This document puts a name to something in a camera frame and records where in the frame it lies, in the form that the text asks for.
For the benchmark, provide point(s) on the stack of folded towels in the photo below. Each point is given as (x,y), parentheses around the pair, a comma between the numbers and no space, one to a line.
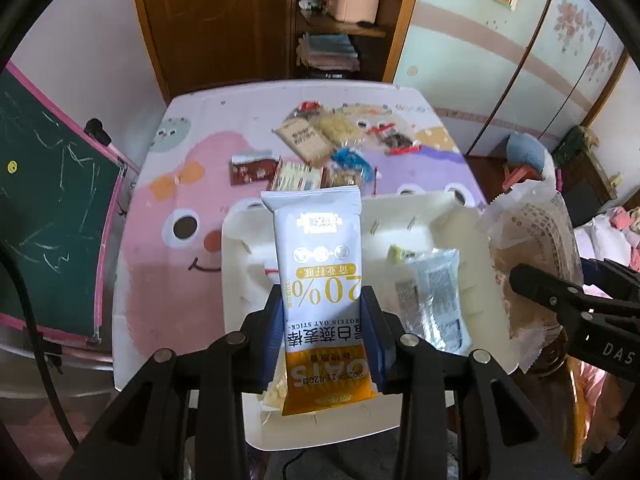
(327,50)

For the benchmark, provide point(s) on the large clear white packet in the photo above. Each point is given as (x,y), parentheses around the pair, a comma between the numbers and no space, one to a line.
(430,295)

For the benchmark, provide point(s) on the dark red packet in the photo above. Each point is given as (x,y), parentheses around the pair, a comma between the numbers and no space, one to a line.
(252,170)

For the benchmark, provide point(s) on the wooden corner shelf unit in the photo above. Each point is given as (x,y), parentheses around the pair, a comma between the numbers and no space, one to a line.
(400,20)

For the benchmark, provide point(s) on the white pillow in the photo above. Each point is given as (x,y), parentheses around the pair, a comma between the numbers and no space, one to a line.
(600,240)

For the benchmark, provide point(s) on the small green yellow packet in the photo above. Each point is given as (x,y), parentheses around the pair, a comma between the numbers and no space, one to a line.
(400,252)

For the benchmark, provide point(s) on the green chalkboard easel pink frame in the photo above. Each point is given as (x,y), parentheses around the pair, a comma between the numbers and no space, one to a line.
(50,200)

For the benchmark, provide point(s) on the clear bag of yellow snacks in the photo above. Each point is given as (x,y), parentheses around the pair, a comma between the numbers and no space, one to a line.
(340,127)
(272,399)

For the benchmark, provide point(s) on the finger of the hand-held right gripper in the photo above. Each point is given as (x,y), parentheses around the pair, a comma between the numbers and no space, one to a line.
(540,285)
(615,277)

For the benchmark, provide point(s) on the small toy figures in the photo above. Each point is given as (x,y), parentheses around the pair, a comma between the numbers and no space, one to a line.
(314,1)

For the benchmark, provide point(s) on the brown cookie packet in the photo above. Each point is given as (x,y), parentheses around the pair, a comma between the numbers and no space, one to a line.
(345,178)

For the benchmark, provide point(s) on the white plastic tray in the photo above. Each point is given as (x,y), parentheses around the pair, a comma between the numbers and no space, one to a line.
(380,240)

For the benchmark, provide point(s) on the floral sliding wardrobe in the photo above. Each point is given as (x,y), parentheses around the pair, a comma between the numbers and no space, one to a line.
(475,60)

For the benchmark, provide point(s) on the pink plastic stool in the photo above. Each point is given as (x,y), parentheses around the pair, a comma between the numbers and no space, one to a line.
(515,177)

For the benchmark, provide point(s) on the tan bread packet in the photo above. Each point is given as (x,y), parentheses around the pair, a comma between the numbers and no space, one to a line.
(302,140)

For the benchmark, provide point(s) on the white orange oat bar packet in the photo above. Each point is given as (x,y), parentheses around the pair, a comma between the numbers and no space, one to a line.
(320,270)

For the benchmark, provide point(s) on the blue white cushion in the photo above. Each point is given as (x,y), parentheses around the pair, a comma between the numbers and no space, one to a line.
(525,152)

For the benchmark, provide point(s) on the clear white printed bread bag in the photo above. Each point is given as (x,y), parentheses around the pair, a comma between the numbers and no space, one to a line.
(530,240)

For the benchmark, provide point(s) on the cartoon printed tablecloth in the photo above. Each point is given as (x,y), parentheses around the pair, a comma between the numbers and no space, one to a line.
(160,260)

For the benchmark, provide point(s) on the blue snack packet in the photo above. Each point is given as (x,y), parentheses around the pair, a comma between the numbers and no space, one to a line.
(350,157)

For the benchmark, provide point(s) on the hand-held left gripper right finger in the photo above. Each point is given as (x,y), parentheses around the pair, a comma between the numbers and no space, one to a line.
(374,335)

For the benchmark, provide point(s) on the brown wooden door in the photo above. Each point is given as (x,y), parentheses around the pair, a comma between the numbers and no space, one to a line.
(210,25)

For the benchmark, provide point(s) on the wooden bedpost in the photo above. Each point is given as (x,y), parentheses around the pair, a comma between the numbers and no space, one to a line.
(550,410)

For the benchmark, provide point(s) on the clear packet with red strip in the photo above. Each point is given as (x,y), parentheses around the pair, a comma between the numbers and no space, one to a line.
(397,141)

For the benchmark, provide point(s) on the red beige label packet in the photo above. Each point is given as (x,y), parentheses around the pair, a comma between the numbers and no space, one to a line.
(295,177)

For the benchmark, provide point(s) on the black glossy bag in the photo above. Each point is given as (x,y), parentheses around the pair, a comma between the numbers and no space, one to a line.
(330,75)

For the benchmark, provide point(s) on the dark wooden cabinet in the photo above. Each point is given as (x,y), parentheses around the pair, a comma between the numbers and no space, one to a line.
(590,195)

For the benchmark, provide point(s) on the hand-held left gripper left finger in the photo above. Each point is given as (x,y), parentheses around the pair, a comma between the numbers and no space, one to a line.
(272,330)

